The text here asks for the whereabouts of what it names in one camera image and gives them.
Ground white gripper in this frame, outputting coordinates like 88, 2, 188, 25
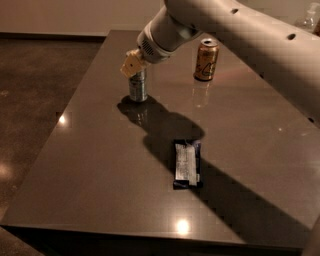
120, 7, 200, 78

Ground silver blue redbull can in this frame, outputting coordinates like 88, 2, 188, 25
129, 70, 148, 102

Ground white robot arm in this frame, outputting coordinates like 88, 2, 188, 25
121, 0, 320, 126

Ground gold soda can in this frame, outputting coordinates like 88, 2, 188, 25
194, 38, 219, 81

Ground dark blue snack bar wrapper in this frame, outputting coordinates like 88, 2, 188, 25
173, 139, 203, 189

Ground clear plastic bottle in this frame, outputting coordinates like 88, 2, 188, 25
294, 2, 320, 33

